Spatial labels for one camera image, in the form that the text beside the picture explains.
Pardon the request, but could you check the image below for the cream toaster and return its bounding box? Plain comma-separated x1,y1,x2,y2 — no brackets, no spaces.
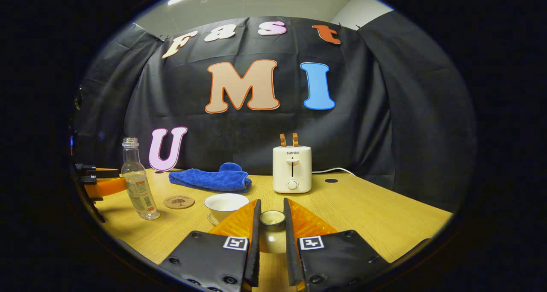
273,145,312,194

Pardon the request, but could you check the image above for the blue towel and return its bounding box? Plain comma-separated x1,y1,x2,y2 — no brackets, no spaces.
168,162,253,194

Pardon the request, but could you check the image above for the cream teacup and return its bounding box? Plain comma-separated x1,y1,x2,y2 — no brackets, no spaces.
204,193,250,222

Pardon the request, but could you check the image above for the black backdrop cloth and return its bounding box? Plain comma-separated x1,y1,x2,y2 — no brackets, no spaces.
73,16,477,213

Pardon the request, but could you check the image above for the clear water bottle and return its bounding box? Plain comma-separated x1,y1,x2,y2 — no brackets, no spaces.
121,138,161,221

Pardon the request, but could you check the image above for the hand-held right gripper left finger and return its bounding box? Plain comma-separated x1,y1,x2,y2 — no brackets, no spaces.
159,199,262,292

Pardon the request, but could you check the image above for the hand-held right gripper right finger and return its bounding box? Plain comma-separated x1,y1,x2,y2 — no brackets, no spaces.
283,198,390,292

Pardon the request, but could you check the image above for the white power cable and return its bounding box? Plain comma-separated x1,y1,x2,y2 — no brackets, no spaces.
312,168,356,176

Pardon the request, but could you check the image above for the round cork coaster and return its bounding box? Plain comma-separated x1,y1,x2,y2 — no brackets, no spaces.
164,195,195,210

